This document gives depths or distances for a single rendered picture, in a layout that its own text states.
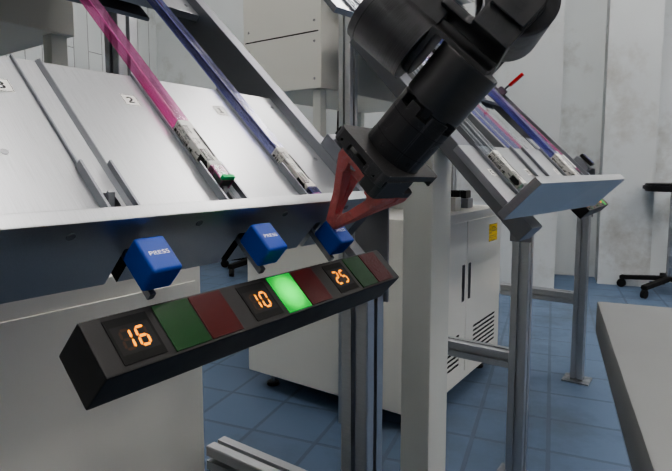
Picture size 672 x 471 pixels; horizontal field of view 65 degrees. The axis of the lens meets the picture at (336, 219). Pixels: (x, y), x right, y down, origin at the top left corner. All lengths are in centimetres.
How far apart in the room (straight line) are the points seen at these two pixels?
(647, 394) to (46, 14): 103
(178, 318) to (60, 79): 24
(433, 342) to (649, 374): 50
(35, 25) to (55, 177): 70
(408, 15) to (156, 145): 24
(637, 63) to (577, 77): 41
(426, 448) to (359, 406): 33
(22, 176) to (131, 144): 11
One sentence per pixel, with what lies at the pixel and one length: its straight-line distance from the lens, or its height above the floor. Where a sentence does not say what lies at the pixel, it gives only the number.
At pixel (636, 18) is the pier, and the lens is 398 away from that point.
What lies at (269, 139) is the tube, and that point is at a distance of 58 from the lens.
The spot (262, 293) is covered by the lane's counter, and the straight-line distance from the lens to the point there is 43.
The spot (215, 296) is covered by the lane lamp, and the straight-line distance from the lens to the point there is 40.
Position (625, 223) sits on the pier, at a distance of 389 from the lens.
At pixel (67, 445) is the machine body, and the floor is 42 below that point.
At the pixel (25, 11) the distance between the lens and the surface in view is 110.
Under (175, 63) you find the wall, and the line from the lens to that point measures 532.
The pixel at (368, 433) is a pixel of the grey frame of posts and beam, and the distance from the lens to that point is 72.
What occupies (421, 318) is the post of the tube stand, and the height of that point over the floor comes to 50.
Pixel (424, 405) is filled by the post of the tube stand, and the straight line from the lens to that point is 98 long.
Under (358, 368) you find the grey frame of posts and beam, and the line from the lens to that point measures 69.
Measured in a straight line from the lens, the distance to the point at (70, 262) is 38.
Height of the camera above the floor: 76
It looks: 5 degrees down
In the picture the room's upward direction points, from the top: straight up
